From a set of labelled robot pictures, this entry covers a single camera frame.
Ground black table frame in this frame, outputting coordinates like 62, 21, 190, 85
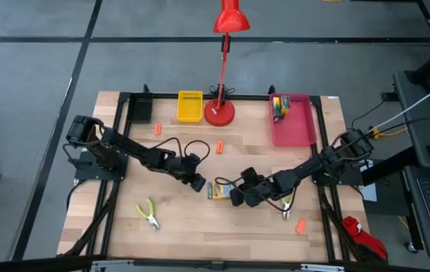
57, 85, 367, 265

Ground black equipment cart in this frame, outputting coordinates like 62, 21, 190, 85
361, 37, 430, 262

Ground yellow plug with cable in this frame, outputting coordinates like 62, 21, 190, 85
371, 127, 408, 139

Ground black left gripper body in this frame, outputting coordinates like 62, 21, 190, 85
167, 153, 203, 184

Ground red fabric glove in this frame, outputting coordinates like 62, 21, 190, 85
341, 215, 389, 264

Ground red camera stand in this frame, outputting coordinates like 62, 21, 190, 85
203, 0, 251, 128

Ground pink plastic tray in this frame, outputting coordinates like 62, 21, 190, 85
269, 93, 317, 147

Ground yellow plastic basket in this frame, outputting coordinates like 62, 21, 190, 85
176, 90, 204, 123

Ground green-handled pliers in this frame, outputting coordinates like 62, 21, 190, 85
279, 192, 295, 221
135, 197, 161, 231

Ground Crayola crayon box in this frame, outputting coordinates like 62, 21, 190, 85
280, 94, 292, 116
272, 96, 283, 119
206, 181, 235, 201

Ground white cable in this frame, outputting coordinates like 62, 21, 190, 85
365, 76, 430, 134

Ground black rig crossbar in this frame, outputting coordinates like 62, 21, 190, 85
0, 255, 430, 272

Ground black plastic basket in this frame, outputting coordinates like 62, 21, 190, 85
127, 92, 154, 124

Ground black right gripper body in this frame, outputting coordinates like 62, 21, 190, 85
237, 166, 288, 208

